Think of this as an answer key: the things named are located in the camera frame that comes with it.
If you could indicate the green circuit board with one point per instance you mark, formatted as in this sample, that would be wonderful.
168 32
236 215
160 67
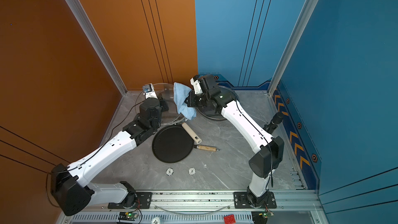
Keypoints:
128 217

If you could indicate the right aluminium corner post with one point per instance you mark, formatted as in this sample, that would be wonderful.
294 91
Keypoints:
300 25

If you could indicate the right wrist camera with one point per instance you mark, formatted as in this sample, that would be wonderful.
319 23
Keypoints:
196 84

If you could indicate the small board with wires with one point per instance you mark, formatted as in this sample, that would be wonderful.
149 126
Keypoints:
267 214

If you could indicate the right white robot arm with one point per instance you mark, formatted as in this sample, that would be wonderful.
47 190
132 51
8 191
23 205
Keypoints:
268 150

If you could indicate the left aluminium corner post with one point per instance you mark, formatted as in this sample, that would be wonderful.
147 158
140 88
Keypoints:
86 25

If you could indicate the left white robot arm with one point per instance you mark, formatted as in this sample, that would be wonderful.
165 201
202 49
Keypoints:
72 187

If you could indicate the brown wok cream handle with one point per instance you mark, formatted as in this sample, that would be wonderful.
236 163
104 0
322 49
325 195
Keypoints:
189 130

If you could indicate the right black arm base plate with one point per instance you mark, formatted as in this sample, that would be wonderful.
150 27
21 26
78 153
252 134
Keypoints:
248 200

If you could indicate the light blue microfibre cloth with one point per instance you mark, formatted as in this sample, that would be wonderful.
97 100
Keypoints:
181 92

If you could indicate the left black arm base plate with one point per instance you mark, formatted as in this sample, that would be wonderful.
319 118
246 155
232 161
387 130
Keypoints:
141 200

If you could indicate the white round numbered tag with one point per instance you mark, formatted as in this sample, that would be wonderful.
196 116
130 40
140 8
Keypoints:
156 220

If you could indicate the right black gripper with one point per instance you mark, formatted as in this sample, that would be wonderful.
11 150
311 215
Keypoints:
193 103

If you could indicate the aluminium corner post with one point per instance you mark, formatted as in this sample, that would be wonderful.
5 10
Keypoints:
86 25
300 25

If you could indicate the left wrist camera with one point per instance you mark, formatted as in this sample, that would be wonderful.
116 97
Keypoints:
149 91

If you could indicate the large glass pot lid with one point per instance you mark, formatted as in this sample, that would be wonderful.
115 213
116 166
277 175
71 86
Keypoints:
172 118

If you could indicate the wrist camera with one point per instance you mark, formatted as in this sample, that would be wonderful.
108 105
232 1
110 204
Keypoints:
149 91
196 84

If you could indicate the aluminium front rail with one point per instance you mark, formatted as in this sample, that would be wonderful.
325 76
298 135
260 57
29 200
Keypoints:
212 200

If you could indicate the small pan wooden handle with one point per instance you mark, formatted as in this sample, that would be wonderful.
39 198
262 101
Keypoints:
173 144

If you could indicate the white round marker one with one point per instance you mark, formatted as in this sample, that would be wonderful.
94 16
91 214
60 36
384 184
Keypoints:
192 171

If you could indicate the white round marker five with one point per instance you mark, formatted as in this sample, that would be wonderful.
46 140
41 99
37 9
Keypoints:
169 171

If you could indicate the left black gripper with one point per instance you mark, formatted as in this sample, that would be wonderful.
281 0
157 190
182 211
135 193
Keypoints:
164 107

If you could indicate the red perforated block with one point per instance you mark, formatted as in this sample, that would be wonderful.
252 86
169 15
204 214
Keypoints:
229 219

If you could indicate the black wok black handle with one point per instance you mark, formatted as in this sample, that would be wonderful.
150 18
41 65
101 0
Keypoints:
214 112

